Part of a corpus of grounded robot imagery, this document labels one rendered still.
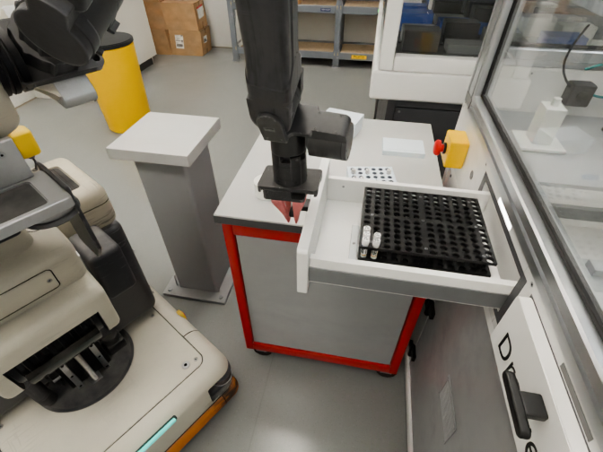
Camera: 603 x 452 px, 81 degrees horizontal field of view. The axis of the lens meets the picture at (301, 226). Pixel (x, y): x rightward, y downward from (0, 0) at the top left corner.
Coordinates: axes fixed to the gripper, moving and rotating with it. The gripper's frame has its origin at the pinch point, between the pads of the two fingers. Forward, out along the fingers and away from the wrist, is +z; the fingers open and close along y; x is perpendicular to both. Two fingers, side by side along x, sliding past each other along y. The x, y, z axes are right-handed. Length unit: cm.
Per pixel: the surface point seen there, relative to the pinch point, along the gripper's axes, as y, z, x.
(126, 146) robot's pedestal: -64, 12, 39
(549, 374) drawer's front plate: 35.8, -2.6, -25.1
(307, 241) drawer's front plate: 4.5, -3.3, -9.1
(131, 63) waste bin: -163, 37, 190
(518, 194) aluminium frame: 36.8, -8.3, 2.1
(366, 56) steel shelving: -1, 81, 369
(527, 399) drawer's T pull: 33.4, -1.0, -27.7
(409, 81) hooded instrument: 24, 4, 83
